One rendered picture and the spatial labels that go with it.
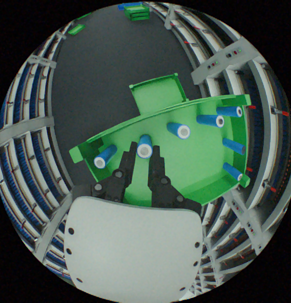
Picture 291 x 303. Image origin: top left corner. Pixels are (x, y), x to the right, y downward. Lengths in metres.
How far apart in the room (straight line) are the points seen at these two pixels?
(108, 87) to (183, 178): 0.68
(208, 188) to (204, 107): 0.18
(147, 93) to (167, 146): 0.53
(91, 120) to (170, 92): 0.55
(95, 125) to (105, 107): 0.14
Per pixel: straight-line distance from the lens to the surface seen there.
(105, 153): 0.15
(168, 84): 0.72
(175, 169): 0.21
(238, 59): 0.49
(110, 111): 0.70
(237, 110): 0.19
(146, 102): 0.67
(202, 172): 0.25
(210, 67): 0.62
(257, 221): 0.57
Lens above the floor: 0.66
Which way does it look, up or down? 71 degrees down
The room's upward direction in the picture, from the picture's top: 178 degrees clockwise
